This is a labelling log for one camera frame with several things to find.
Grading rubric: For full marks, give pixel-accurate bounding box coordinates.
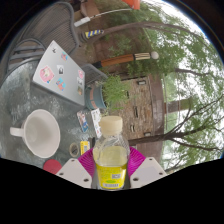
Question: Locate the blue yellow striped cone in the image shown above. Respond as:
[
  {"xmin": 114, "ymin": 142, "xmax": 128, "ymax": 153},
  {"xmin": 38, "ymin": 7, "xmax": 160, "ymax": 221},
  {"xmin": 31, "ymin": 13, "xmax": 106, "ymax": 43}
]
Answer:
[{"xmin": 83, "ymin": 29, "xmax": 105, "ymax": 39}]

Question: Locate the green plant in blue pot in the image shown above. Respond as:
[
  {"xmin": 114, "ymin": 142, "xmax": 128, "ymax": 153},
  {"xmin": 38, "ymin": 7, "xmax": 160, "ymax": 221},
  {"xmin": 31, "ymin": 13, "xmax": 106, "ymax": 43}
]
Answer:
[{"xmin": 84, "ymin": 74, "xmax": 131, "ymax": 112}]

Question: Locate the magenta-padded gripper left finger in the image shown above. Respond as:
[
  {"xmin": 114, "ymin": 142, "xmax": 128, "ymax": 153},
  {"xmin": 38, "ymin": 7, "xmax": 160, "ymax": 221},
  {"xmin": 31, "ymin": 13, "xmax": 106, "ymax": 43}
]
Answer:
[{"xmin": 55, "ymin": 148, "xmax": 98, "ymax": 189}]

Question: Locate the leaning tree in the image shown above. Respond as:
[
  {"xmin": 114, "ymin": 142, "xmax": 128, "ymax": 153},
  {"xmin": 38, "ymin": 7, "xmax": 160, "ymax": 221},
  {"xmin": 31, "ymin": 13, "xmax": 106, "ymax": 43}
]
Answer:
[{"xmin": 88, "ymin": 18, "xmax": 214, "ymax": 44}]

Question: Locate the silver laptop with stickers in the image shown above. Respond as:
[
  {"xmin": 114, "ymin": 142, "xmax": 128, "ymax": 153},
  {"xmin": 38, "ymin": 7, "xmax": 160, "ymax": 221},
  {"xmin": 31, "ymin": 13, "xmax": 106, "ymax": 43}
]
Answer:
[{"xmin": 32, "ymin": 40, "xmax": 86, "ymax": 107}]

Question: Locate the yellow-labelled clear drink bottle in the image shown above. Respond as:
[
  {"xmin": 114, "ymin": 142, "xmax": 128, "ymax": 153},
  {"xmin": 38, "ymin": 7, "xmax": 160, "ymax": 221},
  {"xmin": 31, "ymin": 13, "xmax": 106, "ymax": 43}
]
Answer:
[{"xmin": 92, "ymin": 115, "xmax": 131, "ymax": 191}]

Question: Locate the small blue card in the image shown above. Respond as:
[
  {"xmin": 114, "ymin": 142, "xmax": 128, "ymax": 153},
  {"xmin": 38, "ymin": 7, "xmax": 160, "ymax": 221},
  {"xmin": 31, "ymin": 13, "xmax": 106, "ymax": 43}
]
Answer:
[{"xmin": 76, "ymin": 110, "xmax": 90, "ymax": 134}]

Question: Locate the grey wicker patio chair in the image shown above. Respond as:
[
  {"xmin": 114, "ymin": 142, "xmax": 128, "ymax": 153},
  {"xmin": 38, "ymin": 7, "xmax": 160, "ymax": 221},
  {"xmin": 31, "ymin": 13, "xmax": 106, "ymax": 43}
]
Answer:
[
  {"xmin": 79, "ymin": 63, "xmax": 109, "ymax": 86},
  {"xmin": 0, "ymin": 1, "xmax": 81, "ymax": 84}
]

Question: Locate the yellow card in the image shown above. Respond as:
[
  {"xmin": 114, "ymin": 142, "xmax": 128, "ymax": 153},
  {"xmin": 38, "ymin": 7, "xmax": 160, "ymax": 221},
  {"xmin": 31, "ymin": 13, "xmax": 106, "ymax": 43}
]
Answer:
[{"xmin": 79, "ymin": 140, "xmax": 91, "ymax": 156}]

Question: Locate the small tape roll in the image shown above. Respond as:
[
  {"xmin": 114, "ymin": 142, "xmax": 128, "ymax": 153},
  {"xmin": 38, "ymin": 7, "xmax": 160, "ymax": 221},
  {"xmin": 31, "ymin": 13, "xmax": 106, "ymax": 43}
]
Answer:
[{"xmin": 68, "ymin": 142, "xmax": 81, "ymax": 158}]

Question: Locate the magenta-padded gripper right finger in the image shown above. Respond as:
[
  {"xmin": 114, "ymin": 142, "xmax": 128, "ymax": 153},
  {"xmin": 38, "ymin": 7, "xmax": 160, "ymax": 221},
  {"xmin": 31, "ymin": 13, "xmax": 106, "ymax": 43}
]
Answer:
[{"xmin": 127, "ymin": 146, "xmax": 168, "ymax": 189}]

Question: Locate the forked dark-trunk tree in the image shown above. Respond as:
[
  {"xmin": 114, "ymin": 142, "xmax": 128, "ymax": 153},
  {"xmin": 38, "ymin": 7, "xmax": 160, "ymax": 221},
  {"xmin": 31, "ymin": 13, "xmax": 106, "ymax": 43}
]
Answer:
[{"xmin": 128, "ymin": 96, "xmax": 224, "ymax": 158}]

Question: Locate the white ceramic mug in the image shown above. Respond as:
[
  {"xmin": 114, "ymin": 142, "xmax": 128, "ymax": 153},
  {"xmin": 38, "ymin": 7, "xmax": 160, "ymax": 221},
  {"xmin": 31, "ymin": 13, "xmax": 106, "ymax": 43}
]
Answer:
[{"xmin": 9, "ymin": 108, "xmax": 62, "ymax": 159}]

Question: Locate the white printed leaflet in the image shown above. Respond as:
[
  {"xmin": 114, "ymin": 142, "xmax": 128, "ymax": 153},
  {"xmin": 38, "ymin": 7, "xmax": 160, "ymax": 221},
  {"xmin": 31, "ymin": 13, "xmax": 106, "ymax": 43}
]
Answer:
[{"xmin": 90, "ymin": 108, "xmax": 103, "ymax": 139}]

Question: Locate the wooden globe lamp post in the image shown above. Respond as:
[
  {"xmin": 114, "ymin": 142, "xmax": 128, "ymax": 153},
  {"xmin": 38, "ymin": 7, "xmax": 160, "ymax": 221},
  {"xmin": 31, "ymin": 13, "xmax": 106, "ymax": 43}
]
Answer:
[{"xmin": 92, "ymin": 50, "xmax": 160, "ymax": 69}]

